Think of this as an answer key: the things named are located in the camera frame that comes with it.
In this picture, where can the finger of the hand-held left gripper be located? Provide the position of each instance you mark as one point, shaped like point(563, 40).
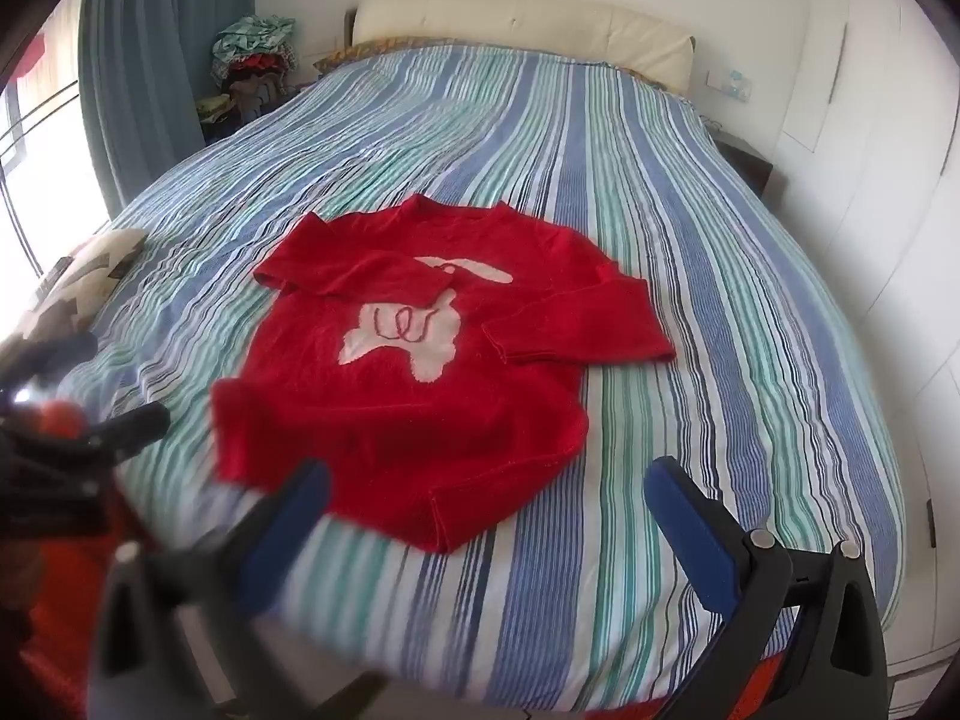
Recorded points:
point(52, 352)
point(127, 427)

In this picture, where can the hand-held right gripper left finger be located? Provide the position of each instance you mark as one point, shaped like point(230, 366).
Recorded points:
point(289, 532)

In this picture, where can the striped blue green bedsheet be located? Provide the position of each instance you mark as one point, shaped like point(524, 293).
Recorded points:
point(600, 187)

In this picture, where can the beige brown patterned pillow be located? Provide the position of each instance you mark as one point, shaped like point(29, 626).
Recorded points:
point(82, 285)

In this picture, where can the blue curtain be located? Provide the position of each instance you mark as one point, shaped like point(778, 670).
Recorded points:
point(150, 45)

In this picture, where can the dark wooden nightstand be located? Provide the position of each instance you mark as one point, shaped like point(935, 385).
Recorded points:
point(746, 157)

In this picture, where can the yellow patterned pillow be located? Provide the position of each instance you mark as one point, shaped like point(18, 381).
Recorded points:
point(352, 54)

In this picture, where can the white wall socket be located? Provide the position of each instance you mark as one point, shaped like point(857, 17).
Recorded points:
point(731, 82)

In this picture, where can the white wardrobe doors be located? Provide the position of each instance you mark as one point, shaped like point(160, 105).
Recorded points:
point(870, 127)

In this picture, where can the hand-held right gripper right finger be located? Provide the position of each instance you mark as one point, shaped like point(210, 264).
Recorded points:
point(694, 532)

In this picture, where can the cream padded headboard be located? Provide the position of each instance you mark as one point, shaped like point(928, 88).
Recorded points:
point(525, 26)

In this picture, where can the pile of mixed clothes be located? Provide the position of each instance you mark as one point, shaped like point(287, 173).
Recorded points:
point(251, 60)

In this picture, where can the red sweater with white figure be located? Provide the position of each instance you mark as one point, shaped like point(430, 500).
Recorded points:
point(442, 360)

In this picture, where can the window frame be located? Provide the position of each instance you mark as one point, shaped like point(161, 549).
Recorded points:
point(37, 150)

